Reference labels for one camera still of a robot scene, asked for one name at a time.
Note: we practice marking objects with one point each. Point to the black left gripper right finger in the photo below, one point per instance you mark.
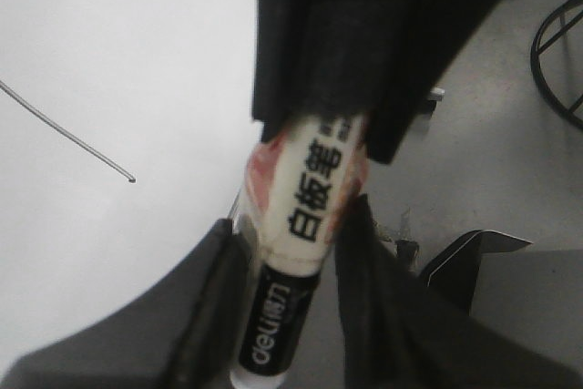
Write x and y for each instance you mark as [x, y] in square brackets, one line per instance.
[399, 334]

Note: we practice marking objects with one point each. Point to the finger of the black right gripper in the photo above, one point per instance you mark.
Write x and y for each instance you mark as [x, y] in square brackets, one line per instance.
[280, 30]
[433, 37]

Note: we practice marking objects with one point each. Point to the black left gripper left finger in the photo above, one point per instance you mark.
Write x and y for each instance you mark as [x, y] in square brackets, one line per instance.
[178, 334]

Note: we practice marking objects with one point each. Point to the white black whiteboard marker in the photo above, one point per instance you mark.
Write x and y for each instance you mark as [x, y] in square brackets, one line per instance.
[297, 189]

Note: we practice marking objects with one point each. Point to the white whiteboard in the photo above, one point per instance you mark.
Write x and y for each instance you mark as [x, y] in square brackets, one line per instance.
[162, 87]

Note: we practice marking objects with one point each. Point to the black metal bracket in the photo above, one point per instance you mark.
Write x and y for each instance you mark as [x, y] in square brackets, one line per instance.
[453, 272]

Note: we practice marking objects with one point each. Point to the black wire frame stand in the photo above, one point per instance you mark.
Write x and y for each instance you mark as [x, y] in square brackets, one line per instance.
[556, 61]

